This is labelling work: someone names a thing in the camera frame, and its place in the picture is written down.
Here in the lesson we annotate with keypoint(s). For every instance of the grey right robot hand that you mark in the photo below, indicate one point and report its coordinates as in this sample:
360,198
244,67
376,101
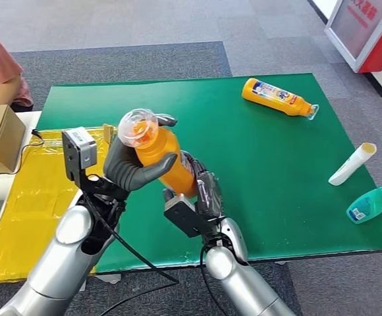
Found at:
209,194

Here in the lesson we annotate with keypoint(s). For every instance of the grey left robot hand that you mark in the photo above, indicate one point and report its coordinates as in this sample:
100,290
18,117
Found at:
121,170

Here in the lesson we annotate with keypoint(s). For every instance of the orange bottle with clear cap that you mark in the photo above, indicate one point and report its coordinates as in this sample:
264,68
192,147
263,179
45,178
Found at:
276,97
167,152

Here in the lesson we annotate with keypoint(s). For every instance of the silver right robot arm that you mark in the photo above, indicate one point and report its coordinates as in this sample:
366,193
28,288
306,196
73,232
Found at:
240,283

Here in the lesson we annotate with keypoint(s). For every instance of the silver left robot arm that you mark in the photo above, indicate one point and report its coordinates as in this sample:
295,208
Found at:
59,266

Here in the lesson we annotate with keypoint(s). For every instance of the white tube bottle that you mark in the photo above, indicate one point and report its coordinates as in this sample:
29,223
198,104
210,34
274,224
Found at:
352,164

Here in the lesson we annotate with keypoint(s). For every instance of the teal plastic bottle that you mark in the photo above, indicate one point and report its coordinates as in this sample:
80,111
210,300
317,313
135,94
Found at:
371,204

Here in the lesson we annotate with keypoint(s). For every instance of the cardboard strip with yellow tape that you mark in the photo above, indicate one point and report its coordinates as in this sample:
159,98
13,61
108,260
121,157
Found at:
108,133

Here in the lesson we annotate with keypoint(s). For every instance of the green table mat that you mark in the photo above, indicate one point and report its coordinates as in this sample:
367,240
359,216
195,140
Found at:
260,174

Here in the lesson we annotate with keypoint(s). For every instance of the yellow plastic sheet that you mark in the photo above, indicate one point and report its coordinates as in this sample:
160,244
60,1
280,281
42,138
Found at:
36,205

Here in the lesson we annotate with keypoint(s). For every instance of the red and white sign stand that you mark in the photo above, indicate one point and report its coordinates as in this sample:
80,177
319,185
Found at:
372,35

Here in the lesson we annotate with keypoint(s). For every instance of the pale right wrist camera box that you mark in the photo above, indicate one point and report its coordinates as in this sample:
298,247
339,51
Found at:
184,213

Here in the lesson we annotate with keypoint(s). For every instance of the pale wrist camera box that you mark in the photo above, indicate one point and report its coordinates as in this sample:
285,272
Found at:
184,213
78,148

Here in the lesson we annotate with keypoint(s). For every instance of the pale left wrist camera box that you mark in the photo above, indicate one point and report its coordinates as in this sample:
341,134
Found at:
78,148

